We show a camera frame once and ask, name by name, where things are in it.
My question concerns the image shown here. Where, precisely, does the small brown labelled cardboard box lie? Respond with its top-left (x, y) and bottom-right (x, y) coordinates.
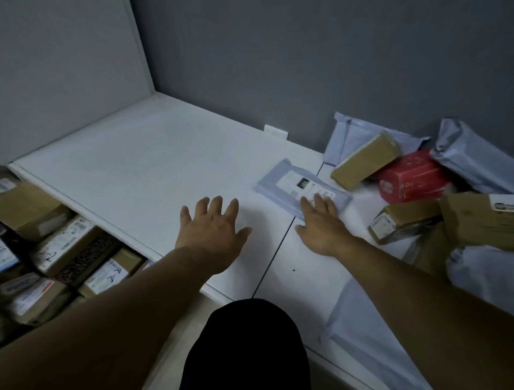
top-left (367, 197), bottom-right (443, 246)

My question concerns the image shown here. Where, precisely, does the bulky grey poly bag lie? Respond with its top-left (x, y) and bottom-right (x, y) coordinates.
top-left (429, 118), bottom-right (514, 196)

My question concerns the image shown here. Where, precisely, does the crumpled grey poly bag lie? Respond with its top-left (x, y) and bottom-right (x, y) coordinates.
top-left (445, 245), bottom-right (514, 316)

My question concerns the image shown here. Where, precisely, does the long brown cardboard box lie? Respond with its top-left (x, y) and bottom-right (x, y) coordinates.
top-left (330, 131), bottom-right (402, 191)

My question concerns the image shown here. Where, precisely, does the grey labelled mailer bag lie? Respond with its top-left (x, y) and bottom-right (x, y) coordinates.
top-left (253, 158), bottom-right (353, 221)

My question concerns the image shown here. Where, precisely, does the person's right forearm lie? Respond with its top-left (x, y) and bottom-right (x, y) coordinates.
top-left (333, 236), bottom-right (514, 390)

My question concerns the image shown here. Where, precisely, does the brown paper parcel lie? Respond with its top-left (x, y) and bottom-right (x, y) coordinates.
top-left (403, 222), bottom-right (455, 279)

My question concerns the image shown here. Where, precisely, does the person's left hand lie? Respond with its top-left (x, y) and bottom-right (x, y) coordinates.
top-left (175, 196), bottom-right (252, 276)

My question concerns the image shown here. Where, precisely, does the red cardboard box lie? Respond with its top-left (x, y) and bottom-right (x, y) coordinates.
top-left (377, 150), bottom-right (451, 205)

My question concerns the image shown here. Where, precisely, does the large brown cardboard box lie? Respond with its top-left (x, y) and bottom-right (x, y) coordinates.
top-left (437, 191), bottom-right (514, 252)

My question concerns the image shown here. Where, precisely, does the person's right hand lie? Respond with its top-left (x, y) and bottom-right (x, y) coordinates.
top-left (295, 193), bottom-right (354, 258)

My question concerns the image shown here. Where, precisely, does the plain grey flat mailer bag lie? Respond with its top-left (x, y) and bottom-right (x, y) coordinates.
top-left (323, 112), bottom-right (430, 167)

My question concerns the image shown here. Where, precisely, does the large flat grey mailer bag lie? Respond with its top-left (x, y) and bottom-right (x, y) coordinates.
top-left (320, 276), bottom-right (434, 390)

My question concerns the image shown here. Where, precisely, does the person's black clothing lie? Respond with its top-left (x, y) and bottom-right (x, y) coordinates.
top-left (179, 298), bottom-right (312, 390)

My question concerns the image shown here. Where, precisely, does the person's left forearm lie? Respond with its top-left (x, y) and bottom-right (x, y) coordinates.
top-left (0, 246), bottom-right (225, 390)

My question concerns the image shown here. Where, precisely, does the pile of brown cardboard parcels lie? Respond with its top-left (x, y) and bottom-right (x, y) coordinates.
top-left (0, 165), bottom-right (156, 347)

